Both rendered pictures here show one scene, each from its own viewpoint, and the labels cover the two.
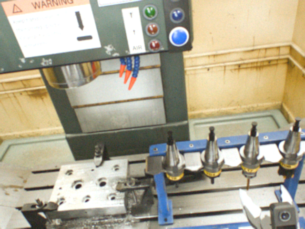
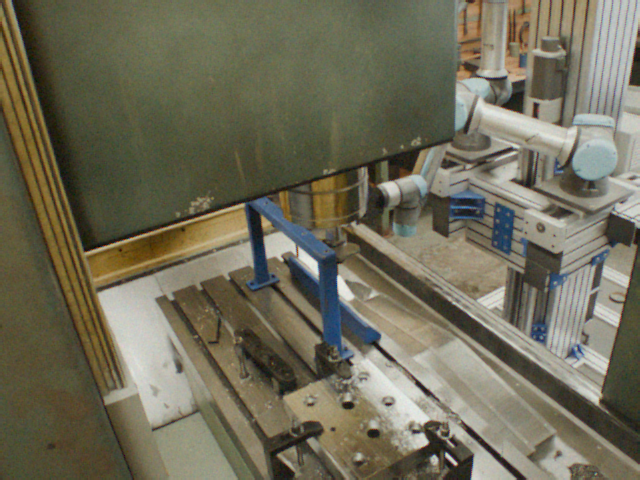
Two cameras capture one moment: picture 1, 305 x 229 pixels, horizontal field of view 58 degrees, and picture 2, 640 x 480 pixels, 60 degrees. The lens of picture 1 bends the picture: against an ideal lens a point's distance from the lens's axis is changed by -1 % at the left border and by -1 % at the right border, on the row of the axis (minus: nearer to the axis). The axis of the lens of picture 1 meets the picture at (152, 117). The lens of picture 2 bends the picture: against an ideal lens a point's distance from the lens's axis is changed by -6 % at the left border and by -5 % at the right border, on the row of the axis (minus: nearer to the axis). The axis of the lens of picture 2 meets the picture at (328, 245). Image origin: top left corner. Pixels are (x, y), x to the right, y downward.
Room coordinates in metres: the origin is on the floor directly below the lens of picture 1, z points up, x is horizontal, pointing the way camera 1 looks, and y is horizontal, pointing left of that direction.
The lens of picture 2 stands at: (1.27, 0.99, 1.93)
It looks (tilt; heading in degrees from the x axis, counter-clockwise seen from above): 30 degrees down; 236
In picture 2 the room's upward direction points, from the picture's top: 4 degrees counter-clockwise
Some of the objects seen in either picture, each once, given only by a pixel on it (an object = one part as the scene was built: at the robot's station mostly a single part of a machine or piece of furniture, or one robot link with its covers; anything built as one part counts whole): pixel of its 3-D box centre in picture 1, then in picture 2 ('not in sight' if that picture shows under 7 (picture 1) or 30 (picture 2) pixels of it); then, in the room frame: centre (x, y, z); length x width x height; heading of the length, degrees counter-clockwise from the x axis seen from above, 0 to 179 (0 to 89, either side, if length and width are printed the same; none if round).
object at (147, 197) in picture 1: (134, 189); (334, 368); (0.69, 0.11, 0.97); 0.13 x 0.03 x 0.15; 85
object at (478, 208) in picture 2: not in sight; (467, 207); (-0.17, -0.24, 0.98); 0.09 x 0.09 x 0.09; 87
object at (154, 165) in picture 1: (155, 165); (346, 250); (0.57, 0.02, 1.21); 0.07 x 0.05 x 0.01; 175
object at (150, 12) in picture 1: (150, 12); not in sight; (0.51, -0.03, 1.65); 0.02 x 0.01 x 0.02; 85
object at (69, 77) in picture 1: (69, 56); (322, 179); (0.74, 0.20, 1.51); 0.16 x 0.16 x 0.12
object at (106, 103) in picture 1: (113, 86); (127, 421); (1.18, 0.16, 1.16); 0.48 x 0.05 x 0.51; 85
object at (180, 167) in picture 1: (173, 163); (334, 241); (0.56, -0.04, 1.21); 0.06 x 0.06 x 0.03
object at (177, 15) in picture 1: (177, 15); not in sight; (0.51, -0.08, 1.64); 0.02 x 0.01 x 0.02; 85
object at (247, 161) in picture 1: (251, 155); not in sight; (0.54, -0.26, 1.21); 0.06 x 0.06 x 0.03
